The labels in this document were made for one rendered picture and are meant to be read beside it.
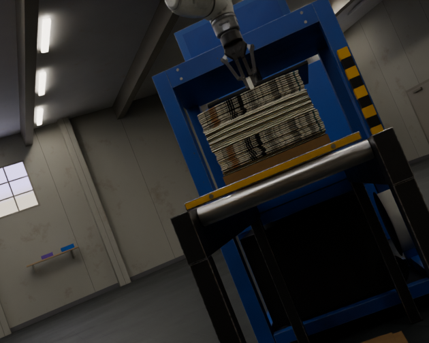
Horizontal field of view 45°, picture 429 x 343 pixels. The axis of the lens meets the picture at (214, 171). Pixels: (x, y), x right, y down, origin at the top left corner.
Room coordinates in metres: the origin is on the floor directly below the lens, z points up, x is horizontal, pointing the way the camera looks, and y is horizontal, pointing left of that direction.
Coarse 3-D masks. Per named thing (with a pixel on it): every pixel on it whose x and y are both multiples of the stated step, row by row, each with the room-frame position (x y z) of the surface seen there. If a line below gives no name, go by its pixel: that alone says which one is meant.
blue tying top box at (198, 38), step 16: (256, 0) 2.61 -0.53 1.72; (272, 0) 2.59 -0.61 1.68; (240, 16) 2.62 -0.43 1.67; (256, 16) 2.61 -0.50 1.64; (272, 16) 2.60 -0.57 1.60; (176, 32) 2.68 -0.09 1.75; (192, 32) 2.67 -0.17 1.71; (208, 32) 2.65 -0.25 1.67; (240, 32) 2.63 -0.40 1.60; (192, 48) 2.67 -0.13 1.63; (208, 48) 2.66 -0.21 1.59
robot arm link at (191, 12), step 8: (168, 0) 1.59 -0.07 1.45; (176, 0) 1.57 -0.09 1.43; (184, 0) 1.57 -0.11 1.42; (192, 0) 1.58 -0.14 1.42; (200, 0) 1.60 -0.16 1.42; (208, 0) 1.62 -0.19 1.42; (176, 8) 1.59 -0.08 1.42; (184, 8) 1.59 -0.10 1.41; (192, 8) 1.61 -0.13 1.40; (200, 8) 1.63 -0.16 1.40; (208, 8) 1.67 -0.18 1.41; (184, 16) 1.65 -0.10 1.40; (192, 16) 1.65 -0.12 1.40; (200, 16) 1.68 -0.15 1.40
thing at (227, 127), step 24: (240, 96) 1.33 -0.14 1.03; (264, 96) 1.32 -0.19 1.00; (288, 96) 1.30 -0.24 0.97; (216, 120) 1.33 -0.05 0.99; (240, 120) 1.32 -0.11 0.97; (264, 120) 1.31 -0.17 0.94; (288, 120) 1.30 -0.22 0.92; (312, 120) 1.29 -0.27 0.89; (216, 144) 1.33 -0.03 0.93; (240, 144) 1.32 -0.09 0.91; (264, 144) 1.31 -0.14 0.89; (288, 144) 1.30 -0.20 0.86; (240, 168) 1.33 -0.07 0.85
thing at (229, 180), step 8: (328, 136) 1.29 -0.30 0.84; (304, 144) 1.30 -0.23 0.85; (312, 144) 1.30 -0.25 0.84; (320, 144) 1.29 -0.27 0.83; (288, 152) 1.30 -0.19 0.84; (296, 152) 1.30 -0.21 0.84; (304, 152) 1.30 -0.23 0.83; (264, 160) 1.31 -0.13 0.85; (272, 160) 1.31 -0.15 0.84; (280, 160) 1.31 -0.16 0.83; (248, 168) 1.32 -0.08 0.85; (256, 168) 1.32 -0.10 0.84; (264, 168) 1.32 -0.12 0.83; (224, 176) 1.33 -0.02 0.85; (232, 176) 1.33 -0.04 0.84; (240, 176) 1.32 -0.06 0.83; (248, 176) 1.32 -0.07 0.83
